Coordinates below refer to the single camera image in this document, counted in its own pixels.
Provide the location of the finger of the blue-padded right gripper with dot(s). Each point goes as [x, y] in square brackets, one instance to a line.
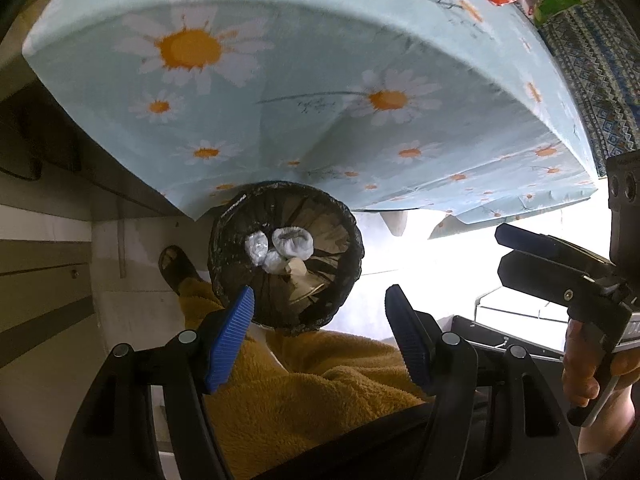
[549, 247]
[550, 279]

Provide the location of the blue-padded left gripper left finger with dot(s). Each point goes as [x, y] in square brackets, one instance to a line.
[225, 331]

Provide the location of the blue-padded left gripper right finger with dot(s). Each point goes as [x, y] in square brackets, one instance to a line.
[417, 335]

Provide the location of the white tissue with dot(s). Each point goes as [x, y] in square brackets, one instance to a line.
[274, 263]

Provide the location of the plastic wrap ball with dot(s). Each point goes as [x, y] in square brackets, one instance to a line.
[257, 247]

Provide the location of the black trash bin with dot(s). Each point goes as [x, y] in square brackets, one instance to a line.
[267, 206]

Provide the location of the person's right hand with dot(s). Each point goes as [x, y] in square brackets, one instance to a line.
[580, 362]

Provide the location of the person's leg orange trousers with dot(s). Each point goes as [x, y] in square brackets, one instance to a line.
[288, 394]

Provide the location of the black sandal foot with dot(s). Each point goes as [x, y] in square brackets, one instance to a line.
[176, 267]

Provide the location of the daisy print blue tablecloth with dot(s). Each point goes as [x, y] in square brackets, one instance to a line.
[448, 105]

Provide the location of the blue patterned cloth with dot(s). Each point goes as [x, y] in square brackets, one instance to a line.
[598, 53]

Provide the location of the green package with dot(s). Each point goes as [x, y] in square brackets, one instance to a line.
[545, 9]

